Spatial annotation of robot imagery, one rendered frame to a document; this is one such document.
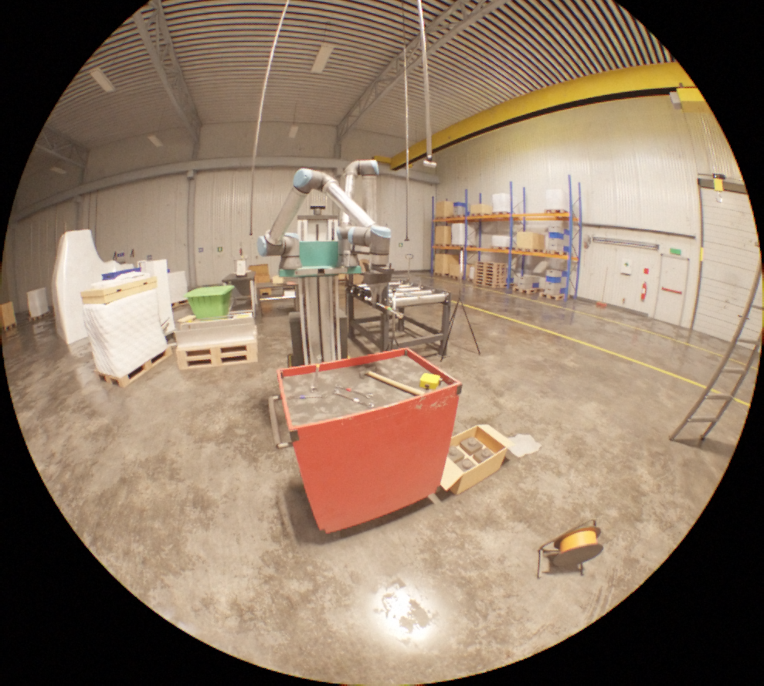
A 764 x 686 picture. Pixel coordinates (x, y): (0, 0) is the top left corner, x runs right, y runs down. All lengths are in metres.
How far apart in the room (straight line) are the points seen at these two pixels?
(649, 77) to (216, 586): 9.64
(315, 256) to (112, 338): 2.91
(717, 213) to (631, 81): 4.90
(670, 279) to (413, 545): 9.93
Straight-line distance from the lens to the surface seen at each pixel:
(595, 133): 11.83
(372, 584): 1.55
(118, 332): 3.87
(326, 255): 2.14
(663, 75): 8.20
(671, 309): 10.32
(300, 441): 0.93
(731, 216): 10.78
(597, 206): 10.94
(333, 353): 2.39
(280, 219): 1.73
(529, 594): 1.69
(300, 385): 1.20
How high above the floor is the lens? 1.51
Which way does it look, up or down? 13 degrees down
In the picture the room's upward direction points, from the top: 1 degrees clockwise
